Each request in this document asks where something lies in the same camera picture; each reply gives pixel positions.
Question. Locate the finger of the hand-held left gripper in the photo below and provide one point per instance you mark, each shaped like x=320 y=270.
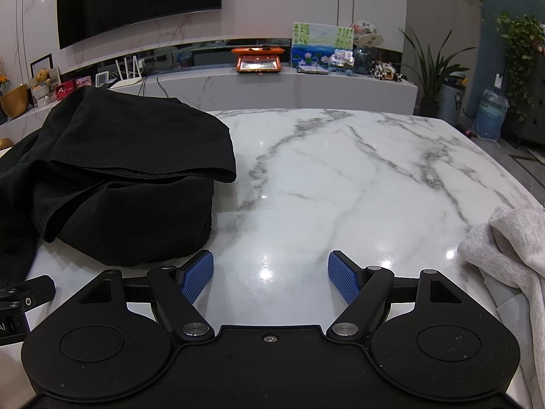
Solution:
x=34 y=292

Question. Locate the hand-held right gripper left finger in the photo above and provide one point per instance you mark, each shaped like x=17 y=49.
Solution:
x=198 y=275

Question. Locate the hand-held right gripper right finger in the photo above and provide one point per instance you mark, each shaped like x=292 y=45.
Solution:
x=342 y=277

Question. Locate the black shorts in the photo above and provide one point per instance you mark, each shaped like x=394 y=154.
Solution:
x=127 y=157

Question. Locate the brown bread loaf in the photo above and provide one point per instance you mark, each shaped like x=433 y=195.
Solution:
x=5 y=142

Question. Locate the light grey sweatshirt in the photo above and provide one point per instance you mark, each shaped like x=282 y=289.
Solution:
x=515 y=255

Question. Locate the golden bowl vase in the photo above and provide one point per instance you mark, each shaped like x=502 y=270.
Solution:
x=12 y=101

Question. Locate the white marble tv console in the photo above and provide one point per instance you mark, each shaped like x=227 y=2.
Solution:
x=276 y=89

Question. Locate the silver trash can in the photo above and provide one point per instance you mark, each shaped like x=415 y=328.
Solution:
x=449 y=102

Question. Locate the white wifi router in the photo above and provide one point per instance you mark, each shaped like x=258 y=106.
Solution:
x=127 y=80

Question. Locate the flat notebook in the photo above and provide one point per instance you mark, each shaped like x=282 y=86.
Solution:
x=313 y=70

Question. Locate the black and white checkered toy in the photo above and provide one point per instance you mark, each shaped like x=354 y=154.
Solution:
x=385 y=71

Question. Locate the brown teddy bear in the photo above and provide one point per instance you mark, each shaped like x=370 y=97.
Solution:
x=41 y=79

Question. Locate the small photo card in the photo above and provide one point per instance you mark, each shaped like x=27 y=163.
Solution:
x=342 y=61

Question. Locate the dark glass jar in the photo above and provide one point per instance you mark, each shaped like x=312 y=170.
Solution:
x=363 y=61

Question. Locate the small white desk clock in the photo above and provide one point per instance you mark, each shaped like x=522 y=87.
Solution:
x=103 y=80

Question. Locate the large blue water jug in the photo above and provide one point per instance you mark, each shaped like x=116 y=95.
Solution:
x=490 y=115

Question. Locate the long-leaf potted plant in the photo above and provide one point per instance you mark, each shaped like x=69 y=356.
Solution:
x=430 y=72

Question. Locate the red orange box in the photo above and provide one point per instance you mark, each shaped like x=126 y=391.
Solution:
x=257 y=58

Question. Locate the blue green tissue box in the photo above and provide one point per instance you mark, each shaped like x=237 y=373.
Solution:
x=317 y=42

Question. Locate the dark side cabinet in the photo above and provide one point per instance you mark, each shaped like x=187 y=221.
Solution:
x=530 y=123

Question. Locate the round decorative fan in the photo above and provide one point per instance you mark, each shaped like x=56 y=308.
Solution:
x=366 y=33

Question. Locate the green leafy climbing plant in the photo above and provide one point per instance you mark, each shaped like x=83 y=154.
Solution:
x=521 y=51

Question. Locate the black picture frame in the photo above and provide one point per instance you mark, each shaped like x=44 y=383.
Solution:
x=41 y=61

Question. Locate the black wall television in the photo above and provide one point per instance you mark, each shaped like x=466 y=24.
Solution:
x=127 y=0

